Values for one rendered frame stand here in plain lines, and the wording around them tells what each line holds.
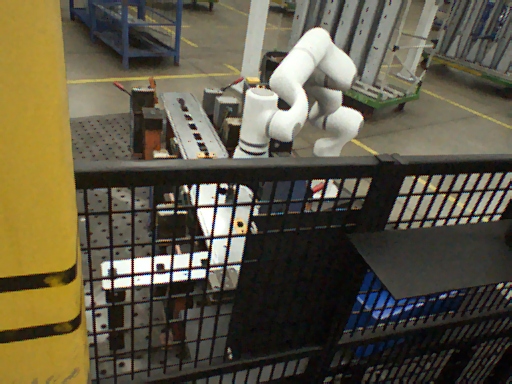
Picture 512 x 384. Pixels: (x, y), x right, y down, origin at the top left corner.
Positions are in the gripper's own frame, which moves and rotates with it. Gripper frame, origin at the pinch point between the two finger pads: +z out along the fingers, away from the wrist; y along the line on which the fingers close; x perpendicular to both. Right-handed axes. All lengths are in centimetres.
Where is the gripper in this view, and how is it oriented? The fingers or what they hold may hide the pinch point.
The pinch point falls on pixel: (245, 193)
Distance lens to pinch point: 125.5
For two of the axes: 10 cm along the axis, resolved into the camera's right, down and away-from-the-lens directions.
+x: 3.1, 5.5, -7.8
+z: -1.5, 8.4, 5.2
